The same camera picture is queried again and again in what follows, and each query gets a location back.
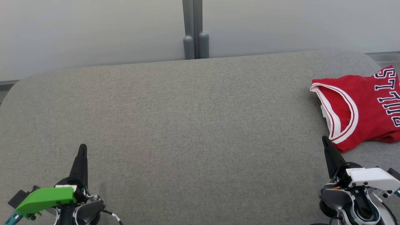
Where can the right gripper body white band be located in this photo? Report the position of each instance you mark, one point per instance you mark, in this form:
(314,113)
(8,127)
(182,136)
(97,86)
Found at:
(372,177)

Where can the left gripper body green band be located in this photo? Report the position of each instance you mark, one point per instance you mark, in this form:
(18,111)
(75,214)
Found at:
(47,197)

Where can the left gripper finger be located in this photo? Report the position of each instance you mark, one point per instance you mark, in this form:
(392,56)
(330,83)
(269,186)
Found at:
(81,167)

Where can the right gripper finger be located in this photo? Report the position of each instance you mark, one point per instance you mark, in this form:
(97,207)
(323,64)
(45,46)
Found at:
(333,157)

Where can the red jersey with white sleeves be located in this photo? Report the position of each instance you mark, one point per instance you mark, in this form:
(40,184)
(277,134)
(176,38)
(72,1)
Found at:
(362,100)

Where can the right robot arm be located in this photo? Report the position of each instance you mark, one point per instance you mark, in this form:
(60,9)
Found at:
(337,197)

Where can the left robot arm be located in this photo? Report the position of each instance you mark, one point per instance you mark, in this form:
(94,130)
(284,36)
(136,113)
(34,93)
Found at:
(89,210)

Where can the grey fabric sofa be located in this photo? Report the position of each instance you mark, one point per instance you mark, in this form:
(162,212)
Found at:
(203,125)

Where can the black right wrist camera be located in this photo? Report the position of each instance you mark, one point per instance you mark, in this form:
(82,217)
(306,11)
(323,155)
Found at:
(395,173)

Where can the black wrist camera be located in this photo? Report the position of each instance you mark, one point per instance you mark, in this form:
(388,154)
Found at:
(17,197)
(395,173)

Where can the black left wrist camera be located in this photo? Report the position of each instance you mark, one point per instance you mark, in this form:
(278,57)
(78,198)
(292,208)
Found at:
(17,197)

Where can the grey partition base rail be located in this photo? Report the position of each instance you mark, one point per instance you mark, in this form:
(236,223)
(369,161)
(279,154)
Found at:
(7,84)
(384,56)

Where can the grey partition post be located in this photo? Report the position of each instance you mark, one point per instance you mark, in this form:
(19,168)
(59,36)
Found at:
(188,47)
(203,45)

